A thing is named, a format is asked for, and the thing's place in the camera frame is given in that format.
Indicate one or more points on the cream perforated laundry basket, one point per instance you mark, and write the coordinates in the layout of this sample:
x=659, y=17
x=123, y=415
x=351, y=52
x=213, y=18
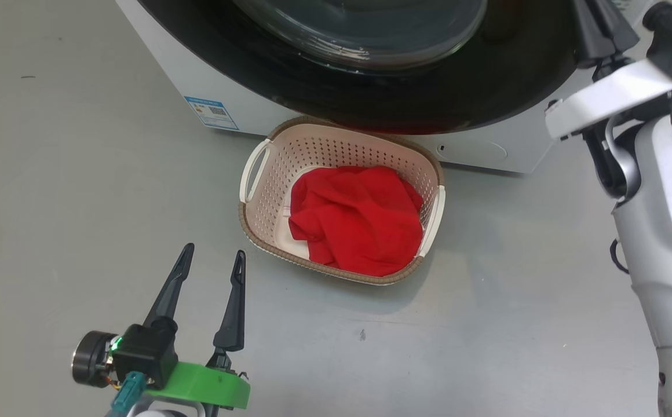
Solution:
x=278, y=174

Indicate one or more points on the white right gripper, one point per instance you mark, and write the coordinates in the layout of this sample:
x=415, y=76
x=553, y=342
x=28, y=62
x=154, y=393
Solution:
x=608, y=98

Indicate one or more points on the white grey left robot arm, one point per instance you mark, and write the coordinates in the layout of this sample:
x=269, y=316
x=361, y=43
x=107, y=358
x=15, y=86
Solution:
x=162, y=411

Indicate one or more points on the teal left camera connector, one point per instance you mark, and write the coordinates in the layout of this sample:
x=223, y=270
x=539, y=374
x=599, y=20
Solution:
x=127, y=394

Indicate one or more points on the blue energy label sticker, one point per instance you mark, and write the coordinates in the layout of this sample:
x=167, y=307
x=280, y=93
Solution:
x=211, y=113

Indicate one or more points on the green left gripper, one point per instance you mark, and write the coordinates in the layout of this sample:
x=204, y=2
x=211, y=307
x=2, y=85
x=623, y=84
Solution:
x=208, y=388

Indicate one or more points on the white front-load washing machine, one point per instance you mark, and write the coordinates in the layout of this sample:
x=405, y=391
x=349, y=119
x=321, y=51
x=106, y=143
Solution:
x=197, y=75

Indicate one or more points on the washing machine glass door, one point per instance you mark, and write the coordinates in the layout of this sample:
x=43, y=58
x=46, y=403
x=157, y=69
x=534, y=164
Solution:
x=486, y=98

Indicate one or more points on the red and white garment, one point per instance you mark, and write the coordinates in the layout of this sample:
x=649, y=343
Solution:
x=359, y=220

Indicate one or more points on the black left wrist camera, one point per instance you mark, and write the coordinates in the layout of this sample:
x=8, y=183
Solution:
x=139, y=353

